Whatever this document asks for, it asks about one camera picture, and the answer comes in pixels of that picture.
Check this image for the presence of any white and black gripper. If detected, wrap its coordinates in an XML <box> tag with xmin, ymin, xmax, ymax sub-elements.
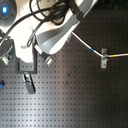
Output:
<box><xmin>14</xmin><ymin>39</ymin><xmax>37</xmax><ymax>94</ymax></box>

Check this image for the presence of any white cable with markers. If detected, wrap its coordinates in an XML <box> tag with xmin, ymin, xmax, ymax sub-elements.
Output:
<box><xmin>71</xmin><ymin>32</ymin><xmax>128</xmax><ymax>58</ymax></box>

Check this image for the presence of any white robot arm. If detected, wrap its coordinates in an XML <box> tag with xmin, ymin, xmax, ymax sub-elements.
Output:
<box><xmin>0</xmin><ymin>0</ymin><xmax>98</xmax><ymax>94</ymax></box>

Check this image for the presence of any silver USB plug connector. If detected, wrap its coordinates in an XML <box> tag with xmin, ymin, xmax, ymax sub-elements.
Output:
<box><xmin>34</xmin><ymin>45</ymin><xmax>53</xmax><ymax>65</ymax></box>

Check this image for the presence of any silver connector at left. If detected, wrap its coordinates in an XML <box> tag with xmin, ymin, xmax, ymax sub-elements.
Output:
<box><xmin>2</xmin><ymin>56</ymin><xmax>9</xmax><ymax>65</ymax></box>

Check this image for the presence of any black cable bundle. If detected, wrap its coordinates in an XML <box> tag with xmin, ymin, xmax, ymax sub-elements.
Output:
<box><xmin>6</xmin><ymin>0</ymin><xmax>88</xmax><ymax>41</ymax></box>

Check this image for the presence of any grey metal cable clip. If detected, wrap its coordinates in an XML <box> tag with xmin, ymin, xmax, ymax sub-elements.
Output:
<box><xmin>101</xmin><ymin>48</ymin><xmax>108</xmax><ymax>69</ymax></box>

